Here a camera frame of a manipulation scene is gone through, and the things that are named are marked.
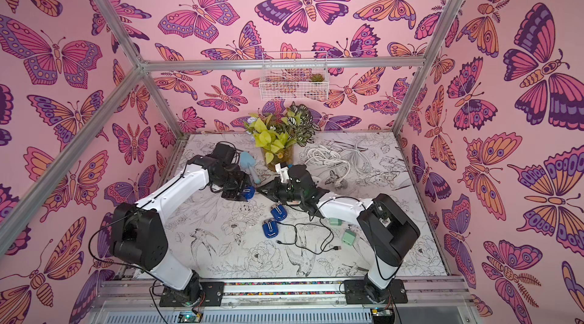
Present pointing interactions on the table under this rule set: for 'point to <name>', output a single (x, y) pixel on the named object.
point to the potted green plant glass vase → (277, 134)
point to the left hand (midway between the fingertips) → (256, 185)
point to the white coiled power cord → (325, 154)
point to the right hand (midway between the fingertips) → (257, 188)
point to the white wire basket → (294, 76)
